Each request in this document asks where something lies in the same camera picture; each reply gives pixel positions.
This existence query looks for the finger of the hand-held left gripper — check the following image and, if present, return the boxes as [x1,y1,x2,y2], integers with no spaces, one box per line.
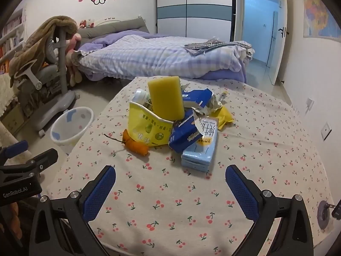
[0,140,29,163]
[0,148,58,178]

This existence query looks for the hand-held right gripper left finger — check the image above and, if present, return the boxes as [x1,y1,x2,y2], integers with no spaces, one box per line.
[29,165,117,256]

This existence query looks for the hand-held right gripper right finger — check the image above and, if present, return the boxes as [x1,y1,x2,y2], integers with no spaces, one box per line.
[225,164,314,256]

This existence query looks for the white plastic wastebasket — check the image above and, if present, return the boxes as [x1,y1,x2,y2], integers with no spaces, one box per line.
[50,106,94,154]

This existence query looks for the light blue milk carton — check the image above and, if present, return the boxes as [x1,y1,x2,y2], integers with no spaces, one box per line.
[181,116,219,172]

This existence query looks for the yellow snack bag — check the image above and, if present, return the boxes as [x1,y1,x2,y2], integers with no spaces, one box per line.
[128,101,175,148]

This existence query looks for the torn dark blue carton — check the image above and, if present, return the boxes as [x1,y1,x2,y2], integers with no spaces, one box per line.
[168,108,204,154]

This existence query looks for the blue cardboard box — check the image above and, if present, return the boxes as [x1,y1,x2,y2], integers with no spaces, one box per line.
[181,89,215,110]

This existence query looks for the white plastic bottle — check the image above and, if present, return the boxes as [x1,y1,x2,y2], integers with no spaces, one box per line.
[132,89,153,112]

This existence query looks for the yellow sponge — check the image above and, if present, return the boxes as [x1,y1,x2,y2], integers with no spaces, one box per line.
[147,76,185,121]

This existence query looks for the cherry print tablecloth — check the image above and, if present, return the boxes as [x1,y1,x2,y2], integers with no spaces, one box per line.
[44,76,337,256]

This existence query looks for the yellow wrapper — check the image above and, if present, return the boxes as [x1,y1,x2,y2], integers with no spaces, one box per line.
[210,104,235,131]

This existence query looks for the grey desk chair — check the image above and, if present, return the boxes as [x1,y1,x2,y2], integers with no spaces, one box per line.
[9,16,80,139]

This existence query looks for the grey round disc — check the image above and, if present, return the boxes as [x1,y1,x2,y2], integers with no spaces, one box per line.
[317,200,333,230]

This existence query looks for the crumpled white wrapper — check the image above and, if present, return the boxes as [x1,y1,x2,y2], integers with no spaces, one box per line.
[196,91,228,118]

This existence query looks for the brown fleece blanket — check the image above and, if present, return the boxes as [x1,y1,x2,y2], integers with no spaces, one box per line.
[9,16,78,87]

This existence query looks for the bookshelf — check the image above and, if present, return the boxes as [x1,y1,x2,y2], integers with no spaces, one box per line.
[0,9,27,75]

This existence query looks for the pink plush toy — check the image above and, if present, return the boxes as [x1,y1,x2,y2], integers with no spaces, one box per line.
[65,32,83,86]

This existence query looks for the grey headboard cushion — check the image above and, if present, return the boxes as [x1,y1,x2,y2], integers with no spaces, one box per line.
[77,16,150,39]

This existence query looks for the folded striped cloth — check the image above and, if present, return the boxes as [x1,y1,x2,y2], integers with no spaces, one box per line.
[184,38,252,56]

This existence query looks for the purple checked blanket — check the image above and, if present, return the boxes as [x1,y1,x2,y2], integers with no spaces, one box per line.
[71,31,255,83]

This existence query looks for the white door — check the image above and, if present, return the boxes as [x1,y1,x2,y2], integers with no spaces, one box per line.
[266,0,289,86]

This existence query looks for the white and blue wardrobe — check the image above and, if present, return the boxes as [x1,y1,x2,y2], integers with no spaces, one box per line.
[155,0,237,43]

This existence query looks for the wall map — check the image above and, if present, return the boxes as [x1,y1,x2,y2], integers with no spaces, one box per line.
[302,0,341,42]

